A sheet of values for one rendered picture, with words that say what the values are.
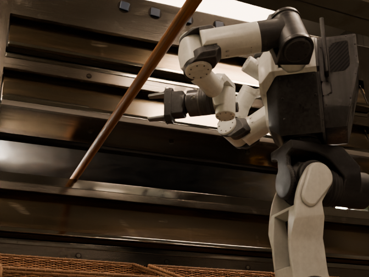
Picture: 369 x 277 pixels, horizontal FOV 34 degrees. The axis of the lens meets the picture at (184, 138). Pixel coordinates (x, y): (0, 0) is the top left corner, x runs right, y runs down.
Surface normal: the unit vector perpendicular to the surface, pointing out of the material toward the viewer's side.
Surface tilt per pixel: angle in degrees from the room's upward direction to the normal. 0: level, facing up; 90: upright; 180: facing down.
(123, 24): 90
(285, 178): 90
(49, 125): 169
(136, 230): 70
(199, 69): 165
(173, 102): 90
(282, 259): 90
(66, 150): 180
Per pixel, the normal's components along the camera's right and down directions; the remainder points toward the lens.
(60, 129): 0.06, 0.85
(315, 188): 0.35, -0.34
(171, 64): 0.33, -0.64
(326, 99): -0.26, -0.33
